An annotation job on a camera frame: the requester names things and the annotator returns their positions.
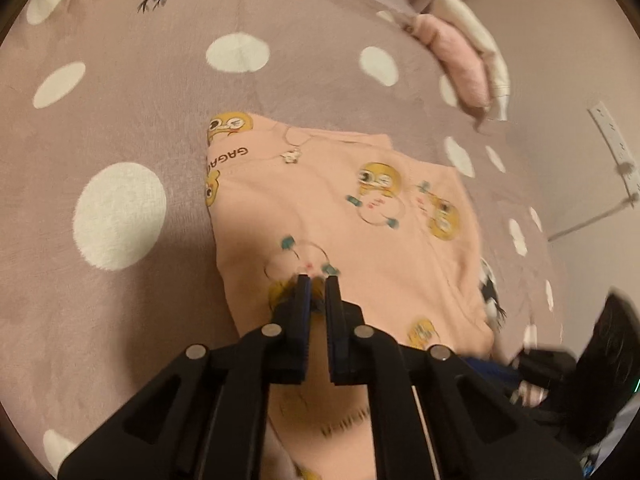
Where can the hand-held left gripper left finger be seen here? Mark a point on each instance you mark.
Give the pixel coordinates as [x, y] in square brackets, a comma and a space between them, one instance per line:
[301, 320]

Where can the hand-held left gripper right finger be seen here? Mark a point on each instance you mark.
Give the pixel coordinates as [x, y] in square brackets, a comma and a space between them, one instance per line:
[334, 320]

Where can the polka dot blanket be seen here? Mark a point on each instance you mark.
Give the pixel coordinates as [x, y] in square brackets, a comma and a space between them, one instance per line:
[125, 85]

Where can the pink cartoon print shirt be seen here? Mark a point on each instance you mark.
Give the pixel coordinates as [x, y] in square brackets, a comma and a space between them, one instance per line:
[325, 200]

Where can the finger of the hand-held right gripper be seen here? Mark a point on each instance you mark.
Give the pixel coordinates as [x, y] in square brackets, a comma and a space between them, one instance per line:
[542, 365]

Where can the pink and white folded cloths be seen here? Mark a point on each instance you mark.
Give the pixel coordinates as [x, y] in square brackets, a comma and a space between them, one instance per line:
[480, 35]

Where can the pink folded cloth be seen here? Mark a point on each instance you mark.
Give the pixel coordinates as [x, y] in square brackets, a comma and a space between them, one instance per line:
[460, 57]

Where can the white power strip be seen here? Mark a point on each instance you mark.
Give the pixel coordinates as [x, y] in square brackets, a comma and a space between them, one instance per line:
[614, 135]

